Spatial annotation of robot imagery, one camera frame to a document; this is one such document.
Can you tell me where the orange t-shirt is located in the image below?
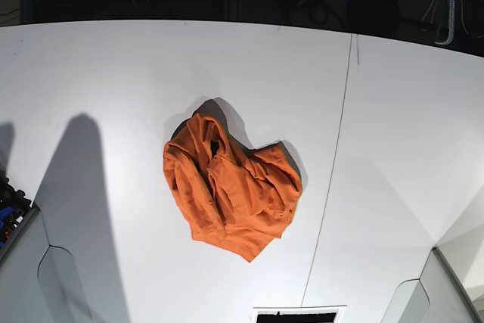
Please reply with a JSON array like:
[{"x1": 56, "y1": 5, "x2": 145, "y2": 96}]
[{"x1": 163, "y1": 113, "x2": 303, "y2": 262}]

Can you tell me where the grey corrugated hose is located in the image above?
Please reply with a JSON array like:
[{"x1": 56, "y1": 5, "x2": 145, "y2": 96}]
[{"x1": 433, "y1": 0, "x2": 456, "y2": 45}]

